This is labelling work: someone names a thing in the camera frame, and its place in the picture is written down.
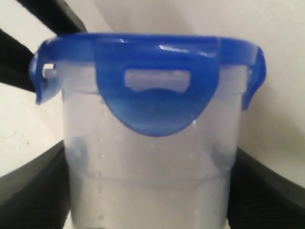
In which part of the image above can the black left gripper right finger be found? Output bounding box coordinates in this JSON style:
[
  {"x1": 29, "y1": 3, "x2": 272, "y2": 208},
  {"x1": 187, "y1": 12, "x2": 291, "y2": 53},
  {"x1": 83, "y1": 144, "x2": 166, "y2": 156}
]
[{"x1": 228, "y1": 149, "x2": 305, "y2": 229}]

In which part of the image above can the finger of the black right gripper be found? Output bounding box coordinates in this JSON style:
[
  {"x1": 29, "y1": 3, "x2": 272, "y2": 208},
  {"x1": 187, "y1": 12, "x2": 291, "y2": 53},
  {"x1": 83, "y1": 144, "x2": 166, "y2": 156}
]
[
  {"x1": 0, "y1": 30, "x2": 35, "y2": 92},
  {"x1": 18, "y1": 0, "x2": 87, "y2": 35}
]

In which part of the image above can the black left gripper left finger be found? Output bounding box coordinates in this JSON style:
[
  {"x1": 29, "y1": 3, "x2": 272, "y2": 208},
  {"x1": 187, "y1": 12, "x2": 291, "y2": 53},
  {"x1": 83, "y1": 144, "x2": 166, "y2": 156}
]
[{"x1": 0, "y1": 144, "x2": 70, "y2": 229}]

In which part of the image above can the clear plastic tall container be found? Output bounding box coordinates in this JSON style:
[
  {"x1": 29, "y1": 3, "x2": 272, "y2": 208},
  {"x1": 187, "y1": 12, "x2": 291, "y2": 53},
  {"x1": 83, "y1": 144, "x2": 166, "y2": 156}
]
[{"x1": 43, "y1": 62, "x2": 248, "y2": 229}]

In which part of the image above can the blue plastic lid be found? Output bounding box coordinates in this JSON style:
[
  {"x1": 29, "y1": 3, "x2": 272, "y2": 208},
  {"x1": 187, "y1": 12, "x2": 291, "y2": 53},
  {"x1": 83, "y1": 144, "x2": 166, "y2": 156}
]
[{"x1": 29, "y1": 33, "x2": 266, "y2": 137}]

